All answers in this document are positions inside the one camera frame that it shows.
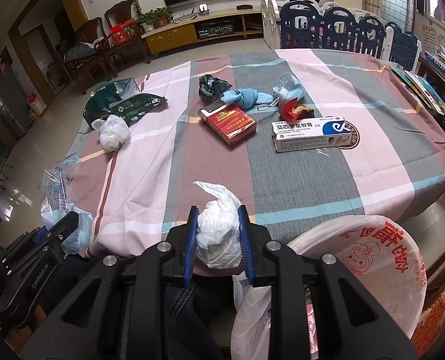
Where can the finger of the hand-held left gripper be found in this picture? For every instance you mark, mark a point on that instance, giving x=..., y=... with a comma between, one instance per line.
x=63, y=228
x=31, y=238

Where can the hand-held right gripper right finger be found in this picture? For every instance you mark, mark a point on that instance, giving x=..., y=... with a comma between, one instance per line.
x=246, y=247

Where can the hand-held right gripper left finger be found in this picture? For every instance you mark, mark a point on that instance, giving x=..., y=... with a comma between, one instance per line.
x=190, y=247

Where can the white plastic bag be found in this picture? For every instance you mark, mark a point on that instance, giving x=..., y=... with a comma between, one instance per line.
x=111, y=133
x=216, y=232

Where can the clear plastic bag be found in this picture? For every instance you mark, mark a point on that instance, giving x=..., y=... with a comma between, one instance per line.
x=57, y=191

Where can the white bin with plastic liner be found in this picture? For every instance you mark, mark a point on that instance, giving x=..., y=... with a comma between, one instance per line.
x=357, y=288

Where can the red cigarette box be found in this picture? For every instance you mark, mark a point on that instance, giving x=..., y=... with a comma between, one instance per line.
x=230, y=123

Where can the white blue ointment box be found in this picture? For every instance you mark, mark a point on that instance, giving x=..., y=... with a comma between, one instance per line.
x=312, y=135

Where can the green snack packet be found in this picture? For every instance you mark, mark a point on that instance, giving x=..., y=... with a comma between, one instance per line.
x=141, y=107

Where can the red wrapper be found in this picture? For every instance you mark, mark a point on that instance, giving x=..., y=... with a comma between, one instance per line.
x=295, y=110

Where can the blue mesh cloth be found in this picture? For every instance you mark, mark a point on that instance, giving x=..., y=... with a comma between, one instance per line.
x=245, y=98

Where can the dark wrapper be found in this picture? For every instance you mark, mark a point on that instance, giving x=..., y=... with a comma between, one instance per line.
x=212, y=86

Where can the person's legs in jeans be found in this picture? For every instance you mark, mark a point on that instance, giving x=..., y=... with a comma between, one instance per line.
x=203, y=303

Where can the plaid tablecloth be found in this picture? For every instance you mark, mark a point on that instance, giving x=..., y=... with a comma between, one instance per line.
x=301, y=180

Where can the white red sack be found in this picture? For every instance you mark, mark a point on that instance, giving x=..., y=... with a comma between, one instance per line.
x=36, y=105

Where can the grey refrigerator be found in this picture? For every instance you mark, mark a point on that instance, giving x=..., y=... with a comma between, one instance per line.
x=4, y=112

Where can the dark green box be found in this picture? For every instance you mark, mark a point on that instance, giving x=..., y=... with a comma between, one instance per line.
x=104, y=95

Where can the dark bag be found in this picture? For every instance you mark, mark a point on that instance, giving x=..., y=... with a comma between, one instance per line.
x=79, y=53

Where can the dark wooden chair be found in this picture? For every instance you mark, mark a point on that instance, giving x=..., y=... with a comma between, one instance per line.
x=119, y=9
x=89, y=28

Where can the red gift box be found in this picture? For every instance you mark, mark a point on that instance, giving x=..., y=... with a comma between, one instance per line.
x=123, y=33

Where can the wooden television cabinet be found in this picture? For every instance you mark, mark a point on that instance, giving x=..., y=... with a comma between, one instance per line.
x=170, y=39

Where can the black stereo unit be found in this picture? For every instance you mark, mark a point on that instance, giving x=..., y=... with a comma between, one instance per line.
x=215, y=30

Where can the potted green plant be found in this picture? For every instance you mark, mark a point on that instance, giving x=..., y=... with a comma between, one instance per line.
x=154, y=18

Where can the white navy playpen fence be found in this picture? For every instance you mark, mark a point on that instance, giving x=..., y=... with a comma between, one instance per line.
x=338, y=30

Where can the spread of picture books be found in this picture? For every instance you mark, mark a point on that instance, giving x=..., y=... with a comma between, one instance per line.
x=423, y=90

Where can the small desk clock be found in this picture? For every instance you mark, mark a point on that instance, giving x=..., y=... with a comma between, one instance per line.
x=203, y=9

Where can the flat black box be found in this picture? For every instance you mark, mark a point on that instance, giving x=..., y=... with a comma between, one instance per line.
x=244, y=7

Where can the dark wooden side table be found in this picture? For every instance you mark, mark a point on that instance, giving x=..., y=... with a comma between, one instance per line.
x=426, y=67

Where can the wall chart poster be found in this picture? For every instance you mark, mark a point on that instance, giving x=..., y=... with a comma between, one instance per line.
x=428, y=35

